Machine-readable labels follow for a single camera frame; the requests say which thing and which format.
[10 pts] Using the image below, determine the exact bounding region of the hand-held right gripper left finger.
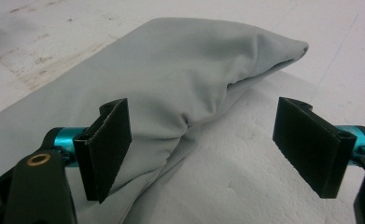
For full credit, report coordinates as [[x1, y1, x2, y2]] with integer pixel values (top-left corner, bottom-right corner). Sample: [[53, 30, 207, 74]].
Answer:
[[52, 97, 133, 204]]

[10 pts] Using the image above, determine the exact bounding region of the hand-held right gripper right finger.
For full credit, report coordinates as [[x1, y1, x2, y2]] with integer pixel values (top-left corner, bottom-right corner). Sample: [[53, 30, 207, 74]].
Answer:
[[272, 96, 365, 200]]

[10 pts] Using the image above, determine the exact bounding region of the grey printed T-shirt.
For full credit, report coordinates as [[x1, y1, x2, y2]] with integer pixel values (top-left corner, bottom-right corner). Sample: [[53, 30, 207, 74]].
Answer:
[[0, 17, 310, 224]]

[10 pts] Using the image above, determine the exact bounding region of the white foam mat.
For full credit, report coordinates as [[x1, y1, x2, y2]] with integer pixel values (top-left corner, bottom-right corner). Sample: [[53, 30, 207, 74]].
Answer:
[[0, 0, 365, 224]]

